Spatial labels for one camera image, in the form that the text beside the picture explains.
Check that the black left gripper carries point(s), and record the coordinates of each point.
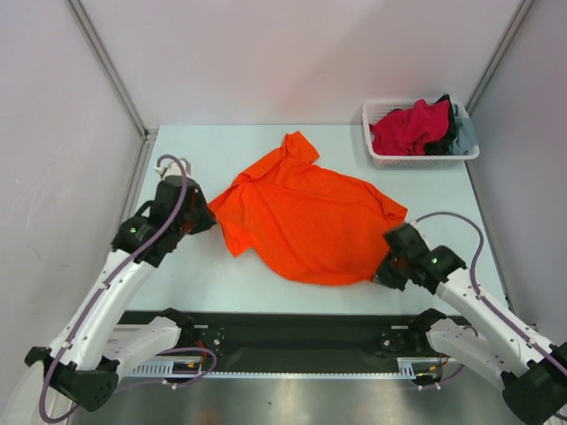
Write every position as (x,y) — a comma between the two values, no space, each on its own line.
(207,219)

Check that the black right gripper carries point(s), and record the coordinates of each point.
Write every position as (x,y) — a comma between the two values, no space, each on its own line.
(389,273)

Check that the orange t-shirt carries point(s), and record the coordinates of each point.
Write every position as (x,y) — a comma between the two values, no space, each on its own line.
(307,223)

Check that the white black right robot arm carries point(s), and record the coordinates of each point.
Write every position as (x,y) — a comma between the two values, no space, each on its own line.
(526,367)

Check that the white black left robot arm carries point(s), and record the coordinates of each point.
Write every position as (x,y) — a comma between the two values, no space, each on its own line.
(78,363)

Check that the black t-shirt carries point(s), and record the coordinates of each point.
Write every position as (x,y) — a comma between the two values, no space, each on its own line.
(442,145)

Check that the magenta t-shirt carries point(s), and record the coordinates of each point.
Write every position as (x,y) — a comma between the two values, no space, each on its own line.
(405,132)

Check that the grey blue t-shirt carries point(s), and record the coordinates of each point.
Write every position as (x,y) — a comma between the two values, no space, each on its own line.
(466,138)

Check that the white perforated laundry basket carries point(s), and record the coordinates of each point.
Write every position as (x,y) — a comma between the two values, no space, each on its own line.
(375,109)

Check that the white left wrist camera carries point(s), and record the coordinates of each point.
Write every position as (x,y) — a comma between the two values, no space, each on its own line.
(172,168)

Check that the aluminium left side rail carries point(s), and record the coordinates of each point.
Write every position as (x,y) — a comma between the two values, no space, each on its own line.
(136,166)

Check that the white slotted cable duct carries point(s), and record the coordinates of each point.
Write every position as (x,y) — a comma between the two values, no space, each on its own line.
(185,368)

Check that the black front mounting rail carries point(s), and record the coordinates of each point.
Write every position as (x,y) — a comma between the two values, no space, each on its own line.
(309,342)

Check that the aluminium left corner post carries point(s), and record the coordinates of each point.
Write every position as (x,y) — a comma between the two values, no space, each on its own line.
(97,47)

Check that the aluminium corner post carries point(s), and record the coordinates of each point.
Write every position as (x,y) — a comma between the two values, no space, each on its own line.
(509,35)
(97,47)

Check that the aluminium right corner post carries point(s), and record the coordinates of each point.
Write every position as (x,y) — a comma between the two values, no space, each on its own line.
(509,35)

